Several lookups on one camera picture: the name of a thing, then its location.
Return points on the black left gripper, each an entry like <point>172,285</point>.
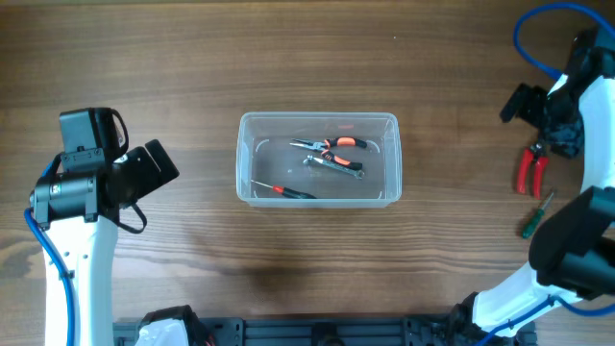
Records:
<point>150,169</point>

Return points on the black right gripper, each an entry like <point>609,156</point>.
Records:
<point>568,141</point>

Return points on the red handled cutters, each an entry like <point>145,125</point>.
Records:
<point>534,162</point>

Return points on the green screwdriver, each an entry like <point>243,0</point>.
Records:
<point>533,222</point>

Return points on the clear plastic container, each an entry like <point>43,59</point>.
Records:
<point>264,153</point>

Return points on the black red screwdriver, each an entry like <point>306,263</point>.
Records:
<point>286,192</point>

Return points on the orange black needle-nose pliers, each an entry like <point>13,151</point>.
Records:
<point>324,148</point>

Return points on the silver wrench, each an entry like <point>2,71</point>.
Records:
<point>311,160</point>

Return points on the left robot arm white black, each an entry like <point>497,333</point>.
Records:
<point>76,218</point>

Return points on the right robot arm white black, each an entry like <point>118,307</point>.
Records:
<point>570,259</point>

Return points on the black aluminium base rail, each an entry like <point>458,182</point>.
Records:
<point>412,330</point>

